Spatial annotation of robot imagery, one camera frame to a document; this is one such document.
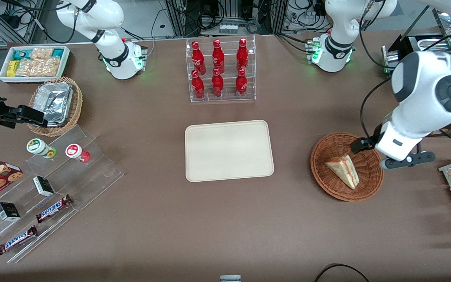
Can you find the triangular sandwich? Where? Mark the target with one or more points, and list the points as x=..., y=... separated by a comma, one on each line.
x=345, y=172

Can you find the black heated display case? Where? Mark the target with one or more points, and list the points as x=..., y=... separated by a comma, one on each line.
x=409, y=44

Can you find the large peanut snack bag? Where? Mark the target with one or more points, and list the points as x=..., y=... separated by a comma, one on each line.
x=37, y=67

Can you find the white plastic snack bin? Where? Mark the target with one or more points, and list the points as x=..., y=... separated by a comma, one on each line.
x=65, y=64

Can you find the red lid yogurt cup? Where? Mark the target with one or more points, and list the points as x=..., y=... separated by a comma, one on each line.
x=76, y=151

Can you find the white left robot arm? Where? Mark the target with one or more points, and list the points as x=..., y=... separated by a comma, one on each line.
x=425, y=102

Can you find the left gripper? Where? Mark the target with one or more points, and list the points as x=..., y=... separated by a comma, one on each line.
x=371, y=140

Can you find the teal snack packet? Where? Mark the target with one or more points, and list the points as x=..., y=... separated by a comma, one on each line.
x=58, y=52
x=20, y=55

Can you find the grey box at table edge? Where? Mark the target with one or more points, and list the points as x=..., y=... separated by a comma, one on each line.
x=230, y=278

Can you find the small black box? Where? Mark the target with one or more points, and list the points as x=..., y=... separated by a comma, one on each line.
x=43, y=185
x=7, y=211

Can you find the silver foil package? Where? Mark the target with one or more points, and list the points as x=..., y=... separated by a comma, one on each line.
x=55, y=98

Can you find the Snickers chocolate bar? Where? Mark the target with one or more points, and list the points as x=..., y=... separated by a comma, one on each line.
x=17, y=239
x=53, y=208

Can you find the clear acrylic stepped display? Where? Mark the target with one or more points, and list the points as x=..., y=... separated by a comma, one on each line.
x=92, y=168

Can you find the red cola bottle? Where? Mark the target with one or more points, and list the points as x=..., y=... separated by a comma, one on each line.
x=242, y=56
x=198, y=87
x=217, y=84
x=241, y=84
x=218, y=58
x=198, y=58

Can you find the white power strip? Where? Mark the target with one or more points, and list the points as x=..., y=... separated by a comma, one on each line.
x=228, y=28

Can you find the dark brown wicker basket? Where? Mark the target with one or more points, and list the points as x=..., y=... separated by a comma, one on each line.
x=327, y=184

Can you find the green lid yogurt cup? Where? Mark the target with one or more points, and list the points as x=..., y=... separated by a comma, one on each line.
x=38, y=147

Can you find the yellow snack packet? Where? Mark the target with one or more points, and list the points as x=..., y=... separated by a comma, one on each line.
x=11, y=68

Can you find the light brown wicker basket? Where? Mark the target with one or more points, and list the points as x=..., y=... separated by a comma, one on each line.
x=77, y=103

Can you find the clear acrylic bottle rack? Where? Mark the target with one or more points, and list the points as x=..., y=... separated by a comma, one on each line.
x=227, y=96

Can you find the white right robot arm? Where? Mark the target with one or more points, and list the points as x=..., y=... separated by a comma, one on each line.
x=121, y=58

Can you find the beige plastic tray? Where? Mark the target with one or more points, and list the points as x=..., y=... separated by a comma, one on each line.
x=229, y=150

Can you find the small peanut snack bag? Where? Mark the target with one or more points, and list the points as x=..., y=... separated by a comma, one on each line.
x=41, y=53

